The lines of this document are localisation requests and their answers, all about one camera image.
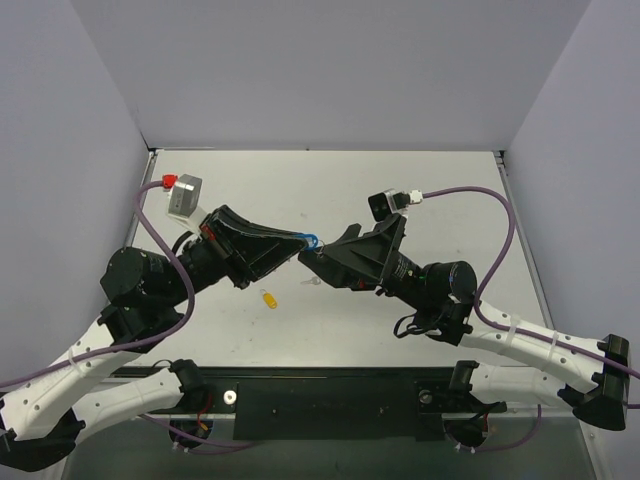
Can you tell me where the silver key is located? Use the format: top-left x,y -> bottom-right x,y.
313,245 -> 325,258
301,276 -> 322,285

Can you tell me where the blue key tag with ring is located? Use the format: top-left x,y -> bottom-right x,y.
295,233 -> 319,251

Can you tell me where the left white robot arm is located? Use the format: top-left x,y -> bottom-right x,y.
1,205 -> 317,472

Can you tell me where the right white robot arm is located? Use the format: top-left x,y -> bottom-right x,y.
298,214 -> 630,431

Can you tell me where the loose silver key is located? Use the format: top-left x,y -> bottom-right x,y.
301,276 -> 322,285

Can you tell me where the yellow key tag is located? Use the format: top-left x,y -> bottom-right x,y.
260,290 -> 278,309

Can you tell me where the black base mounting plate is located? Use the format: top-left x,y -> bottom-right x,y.
139,366 -> 506,444

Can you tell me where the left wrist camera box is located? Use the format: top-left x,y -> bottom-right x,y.
166,174 -> 207,232

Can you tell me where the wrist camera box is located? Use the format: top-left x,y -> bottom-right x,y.
166,174 -> 207,232
367,189 -> 411,222

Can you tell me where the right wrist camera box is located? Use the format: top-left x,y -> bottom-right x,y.
367,189 -> 411,222

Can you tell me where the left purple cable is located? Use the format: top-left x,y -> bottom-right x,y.
0,173 -> 256,455

